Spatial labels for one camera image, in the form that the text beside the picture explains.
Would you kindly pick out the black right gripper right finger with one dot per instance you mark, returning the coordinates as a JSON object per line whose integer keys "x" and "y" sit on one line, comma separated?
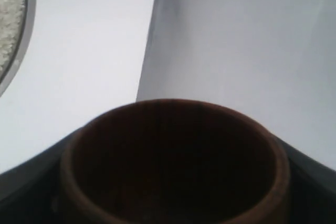
{"x": 312, "y": 189}

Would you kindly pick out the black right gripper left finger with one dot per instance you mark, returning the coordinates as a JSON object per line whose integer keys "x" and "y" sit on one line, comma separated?
{"x": 29, "y": 191}

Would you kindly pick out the brown wooden cup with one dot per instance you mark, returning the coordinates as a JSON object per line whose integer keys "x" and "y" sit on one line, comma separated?
{"x": 174, "y": 161}

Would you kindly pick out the rice in steel tray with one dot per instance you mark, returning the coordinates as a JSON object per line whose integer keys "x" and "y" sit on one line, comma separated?
{"x": 12, "y": 13}

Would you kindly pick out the white backdrop curtain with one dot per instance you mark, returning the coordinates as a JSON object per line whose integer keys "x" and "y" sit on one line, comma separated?
{"x": 273, "y": 60}

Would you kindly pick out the round steel tray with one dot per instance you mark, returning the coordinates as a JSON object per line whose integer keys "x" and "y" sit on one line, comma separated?
{"x": 26, "y": 28}

